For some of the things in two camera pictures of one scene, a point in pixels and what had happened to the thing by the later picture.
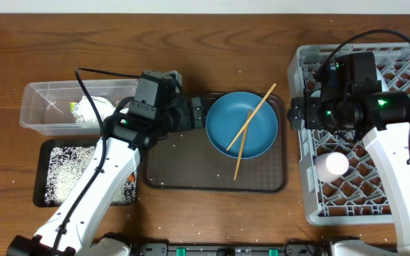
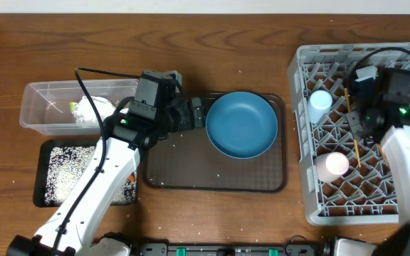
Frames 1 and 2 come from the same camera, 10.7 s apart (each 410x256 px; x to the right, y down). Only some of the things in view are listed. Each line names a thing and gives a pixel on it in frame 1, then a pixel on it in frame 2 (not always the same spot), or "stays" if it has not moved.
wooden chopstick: (251, 116) to (349, 106)
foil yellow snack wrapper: (72, 107) stays
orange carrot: (131, 178) stays
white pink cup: (329, 166) stays
